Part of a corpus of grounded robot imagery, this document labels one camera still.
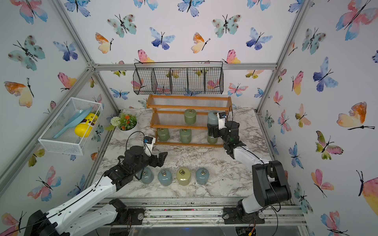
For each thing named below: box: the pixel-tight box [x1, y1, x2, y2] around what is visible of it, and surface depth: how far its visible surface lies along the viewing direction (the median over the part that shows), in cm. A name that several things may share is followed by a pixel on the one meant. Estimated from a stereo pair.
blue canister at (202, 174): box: [195, 167, 210, 185], surface depth 82 cm
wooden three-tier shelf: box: [146, 94, 233, 148], surface depth 103 cm
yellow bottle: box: [74, 112, 99, 138], surface depth 71 cm
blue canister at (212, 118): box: [207, 111, 219, 125], surface depth 88 cm
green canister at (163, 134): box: [157, 127, 170, 142], surface depth 100 cm
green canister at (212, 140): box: [206, 135, 219, 145], surface depth 101 cm
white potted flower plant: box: [110, 113, 138, 137], surface depth 97 cm
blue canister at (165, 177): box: [157, 169, 173, 187], surface depth 82 cm
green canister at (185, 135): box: [179, 128, 192, 145], surface depth 98 cm
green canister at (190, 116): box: [184, 108, 197, 125], surface depth 91 cm
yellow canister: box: [176, 167, 191, 186], surface depth 82 cm
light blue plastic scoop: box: [52, 106, 93, 140], surface depth 70 cm
